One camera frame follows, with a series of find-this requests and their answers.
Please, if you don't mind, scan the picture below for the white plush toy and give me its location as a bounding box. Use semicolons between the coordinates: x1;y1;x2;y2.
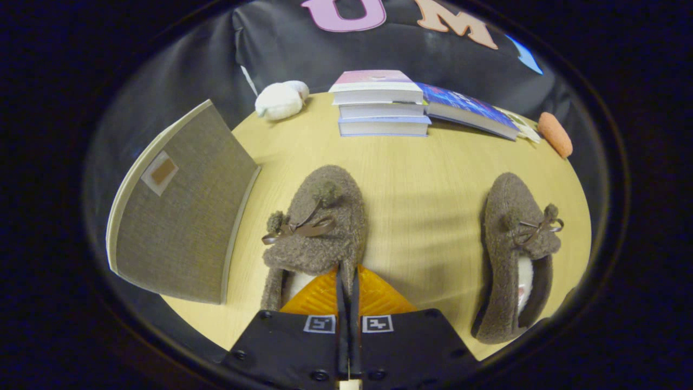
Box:
254;80;310;121

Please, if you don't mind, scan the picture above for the pale blue cover book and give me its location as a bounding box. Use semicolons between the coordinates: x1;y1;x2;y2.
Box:
338;115;432;137

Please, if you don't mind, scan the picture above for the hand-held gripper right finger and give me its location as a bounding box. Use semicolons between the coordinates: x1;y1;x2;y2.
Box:
349;264;480;390

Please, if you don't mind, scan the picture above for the grey fabric storage box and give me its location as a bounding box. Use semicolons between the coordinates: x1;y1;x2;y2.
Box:
106;99;262;305

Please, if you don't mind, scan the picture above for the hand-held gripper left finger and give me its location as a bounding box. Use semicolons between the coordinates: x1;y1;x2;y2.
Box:
221;264;350;390

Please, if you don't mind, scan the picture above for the thin white book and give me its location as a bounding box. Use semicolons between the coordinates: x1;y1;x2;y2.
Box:
339;102;428;120

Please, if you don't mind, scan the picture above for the dark blue cover book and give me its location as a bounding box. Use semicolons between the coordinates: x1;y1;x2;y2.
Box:
417;82;521;141

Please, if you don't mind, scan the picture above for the pink cover book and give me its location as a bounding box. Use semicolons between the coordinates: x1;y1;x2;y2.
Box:
329;70;424;105

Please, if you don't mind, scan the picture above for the black backdrop cloth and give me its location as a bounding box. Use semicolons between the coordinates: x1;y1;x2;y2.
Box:
86;0;607;261

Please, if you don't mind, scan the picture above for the small white paper item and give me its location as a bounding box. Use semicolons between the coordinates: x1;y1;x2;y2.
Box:
509;111;542;144

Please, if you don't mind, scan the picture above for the orange oval sponge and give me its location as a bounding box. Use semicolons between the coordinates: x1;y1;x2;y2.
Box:
537;112;573;159

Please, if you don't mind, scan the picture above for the brown fuzzy shoe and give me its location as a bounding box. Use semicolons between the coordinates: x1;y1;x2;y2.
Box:
260;165;369;312
471;172;565;345

